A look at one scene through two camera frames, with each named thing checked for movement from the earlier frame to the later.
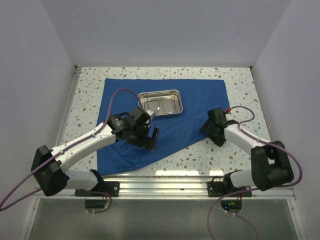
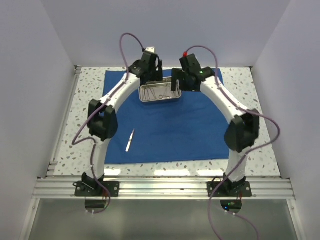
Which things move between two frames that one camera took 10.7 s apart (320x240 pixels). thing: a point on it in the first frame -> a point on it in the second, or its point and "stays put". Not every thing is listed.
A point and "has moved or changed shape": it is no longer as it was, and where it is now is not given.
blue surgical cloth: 178,134 has moved or changed shape
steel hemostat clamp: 164,111 -> 165,97
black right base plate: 218,189 stays put
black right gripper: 217,141 -> 178,73
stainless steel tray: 162,102 -> 158,91
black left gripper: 146,142 -> 157,75
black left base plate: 112,188 stays put
